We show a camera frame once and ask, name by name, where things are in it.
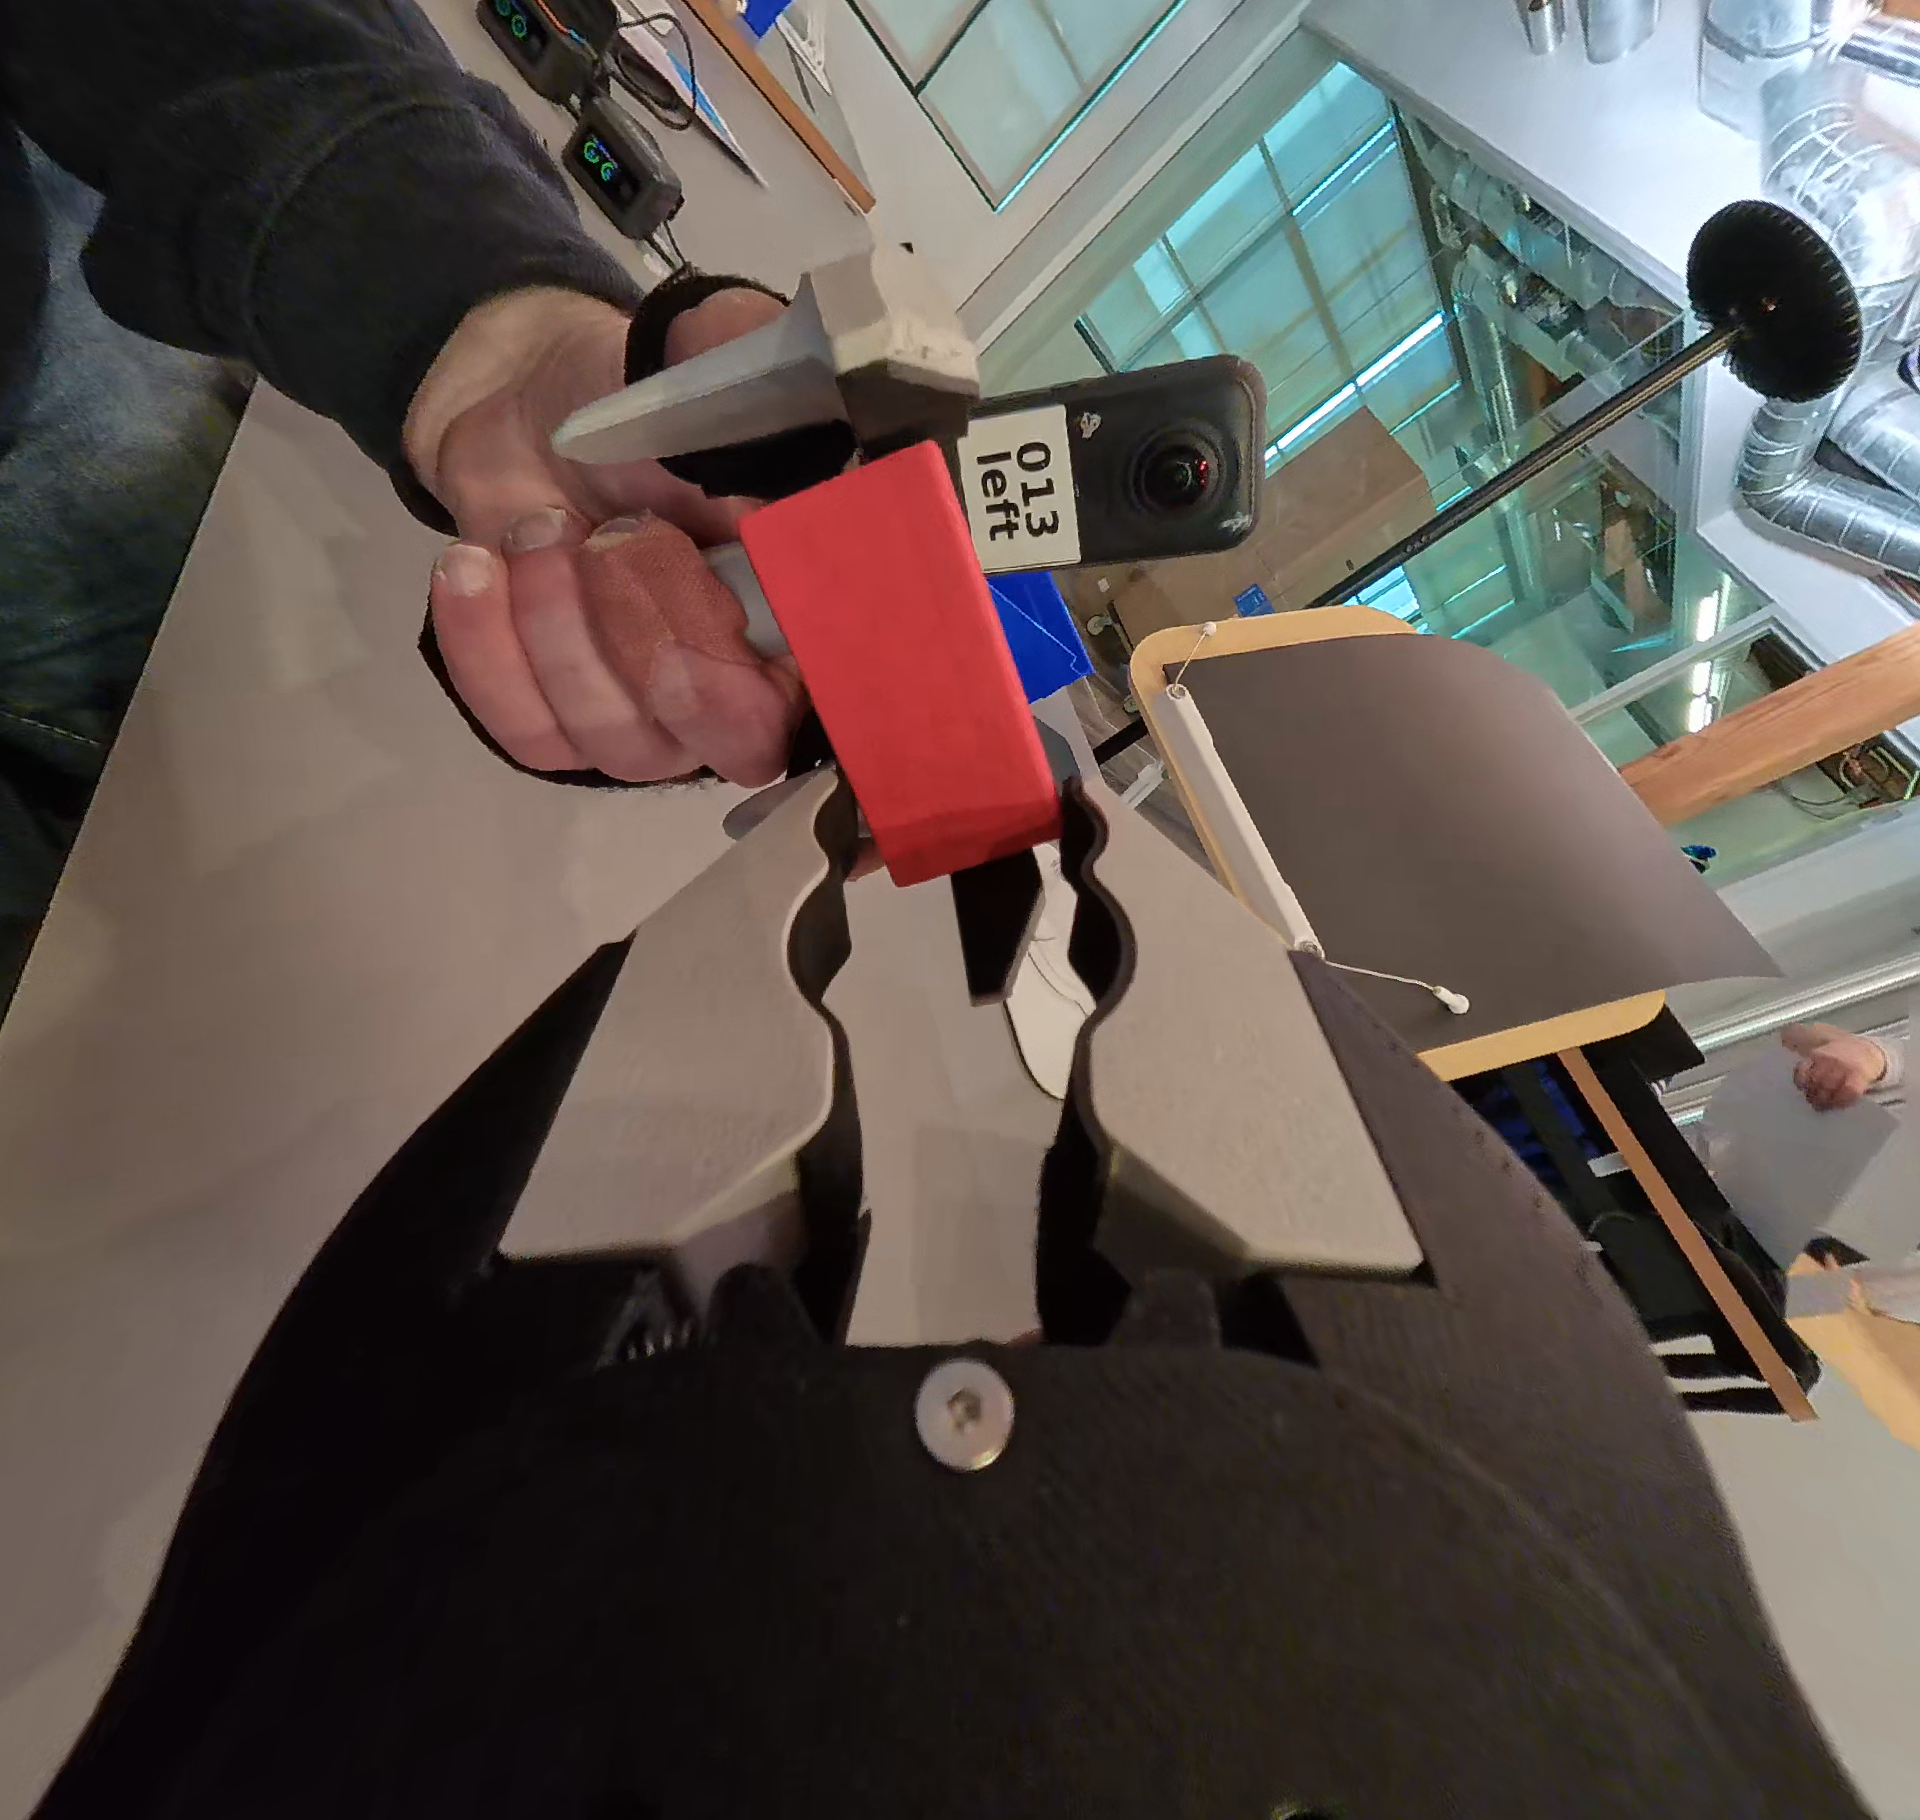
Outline wooden beam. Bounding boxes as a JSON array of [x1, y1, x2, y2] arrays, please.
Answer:
[[1621, 629, 1920, 826]]

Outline red toy block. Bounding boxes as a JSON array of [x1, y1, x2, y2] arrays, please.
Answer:
[[741, 441, 1061, 887]]

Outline person's left forearm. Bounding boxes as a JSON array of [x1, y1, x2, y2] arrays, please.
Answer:
[[0, 0, 648, 472]]

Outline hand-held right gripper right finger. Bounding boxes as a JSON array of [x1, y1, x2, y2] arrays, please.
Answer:
[[1036, 781, 1427, 1288]]

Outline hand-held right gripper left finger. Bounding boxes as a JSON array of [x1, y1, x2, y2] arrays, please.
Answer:
[[498, 781, 867, 1276]]

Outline person's left hand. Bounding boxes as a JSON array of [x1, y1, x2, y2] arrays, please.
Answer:
[[408, 285, 829, 786]]

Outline black disc on pole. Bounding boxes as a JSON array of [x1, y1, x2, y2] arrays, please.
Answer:
[[1322, 202, 1868, 607]]

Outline long wooden table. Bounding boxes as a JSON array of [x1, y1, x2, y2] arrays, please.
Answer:
[[393, 0, 879, 217]]

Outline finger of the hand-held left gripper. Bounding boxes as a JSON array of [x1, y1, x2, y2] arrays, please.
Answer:
[[707, 546, 796, 659], [556, 239, 985, 472]]

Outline silver ventilation duct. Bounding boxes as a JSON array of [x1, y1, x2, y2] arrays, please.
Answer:
[[1697, 0, 1920, 577]]

